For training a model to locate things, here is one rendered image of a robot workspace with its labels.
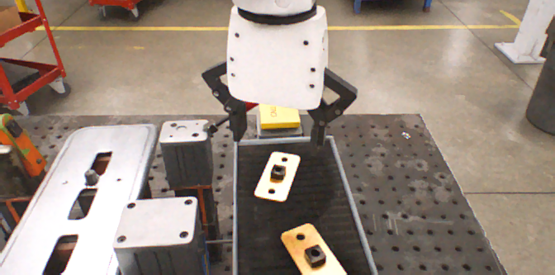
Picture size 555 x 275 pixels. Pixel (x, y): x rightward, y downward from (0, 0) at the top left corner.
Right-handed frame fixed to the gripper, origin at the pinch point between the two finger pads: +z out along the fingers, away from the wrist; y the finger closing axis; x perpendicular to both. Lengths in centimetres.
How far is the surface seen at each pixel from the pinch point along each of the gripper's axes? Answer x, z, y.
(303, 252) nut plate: 10.5, 6.0, -5.7
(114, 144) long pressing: -16.7, 22.3, 38.9
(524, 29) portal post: -320, 100, -122
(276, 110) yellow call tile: -14.4, 6.3, 4.1
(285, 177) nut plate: 0.4, 6.1, -1.2
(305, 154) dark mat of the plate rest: -4.9, 6.4, -2.6
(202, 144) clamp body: -15.8, 17.5, 18.6
